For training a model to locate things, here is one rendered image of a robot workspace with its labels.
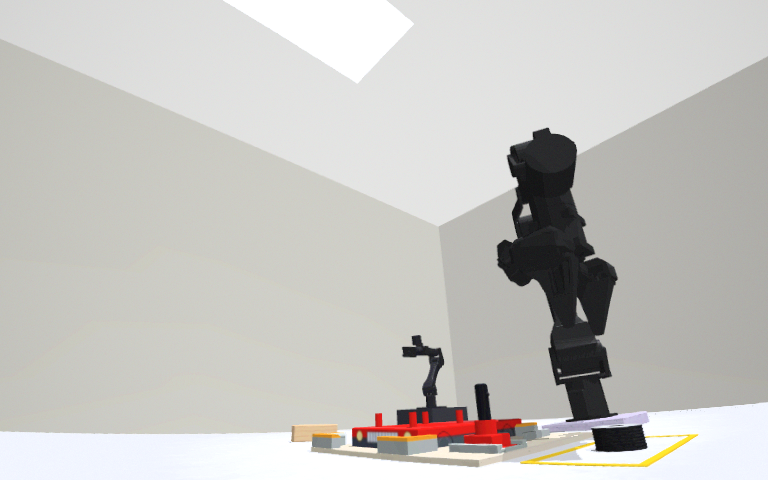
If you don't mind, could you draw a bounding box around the tan wooden block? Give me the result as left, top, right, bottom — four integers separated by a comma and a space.
291, 424, 338, 442

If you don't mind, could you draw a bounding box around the yellow rectangular outline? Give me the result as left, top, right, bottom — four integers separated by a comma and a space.
520, 434, 699, 467

